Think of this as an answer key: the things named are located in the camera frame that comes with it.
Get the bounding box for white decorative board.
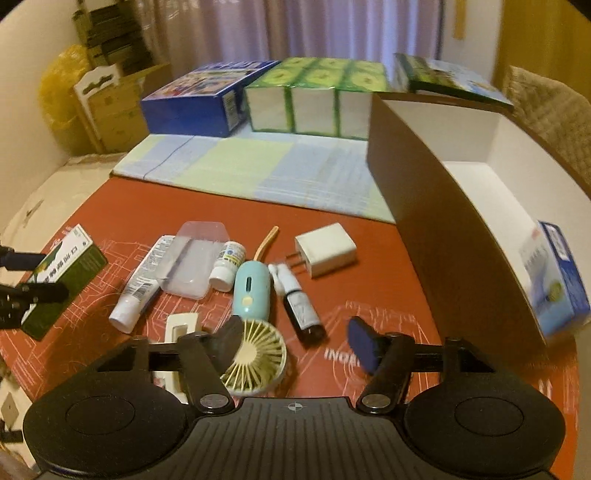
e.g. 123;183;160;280
73;65;122;146

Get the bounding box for clear plastic case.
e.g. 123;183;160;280
156;220;232;301

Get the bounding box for purple curtain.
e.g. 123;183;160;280
134;0;446;75

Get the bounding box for beige quilted chair cover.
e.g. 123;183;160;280
503;65;591;181

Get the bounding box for yellow plastic bag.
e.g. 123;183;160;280
39;44;95;155

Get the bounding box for small white pill bottle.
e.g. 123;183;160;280
209;242;247;292

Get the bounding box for tan curved strap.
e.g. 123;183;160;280
254;226;280;264

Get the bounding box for small blue medicine box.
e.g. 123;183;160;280
519;220;591;337

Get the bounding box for green picture box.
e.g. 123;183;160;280
393;53;514;109

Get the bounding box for white ointment tube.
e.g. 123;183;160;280
109;234;176;332

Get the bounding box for wooden door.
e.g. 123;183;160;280
492;0;591;88

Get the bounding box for checked pastel cloth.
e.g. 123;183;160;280
110;134;398;224

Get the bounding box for mint handheld fan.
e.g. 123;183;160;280
221;261;288;397

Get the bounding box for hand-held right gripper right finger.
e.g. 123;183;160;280
346;316;502;414

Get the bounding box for cardboard box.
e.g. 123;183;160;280
90;62;172;153

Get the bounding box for green medicine box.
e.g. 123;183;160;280
21;224;109;341

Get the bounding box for white plastic hook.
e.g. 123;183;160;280
154;311;204;393

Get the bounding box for brown storage box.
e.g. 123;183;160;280
367;92;591;356

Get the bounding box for tan hanging strip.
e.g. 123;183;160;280
452;0;468;41

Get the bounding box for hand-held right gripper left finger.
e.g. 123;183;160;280
95;318;243;414

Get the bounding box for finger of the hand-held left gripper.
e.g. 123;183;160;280
0;281;71;329
0;247;48;271

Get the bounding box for large blue printed box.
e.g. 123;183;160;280
140;60;281;138

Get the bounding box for white charger adapter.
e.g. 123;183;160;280
285;223;358;279

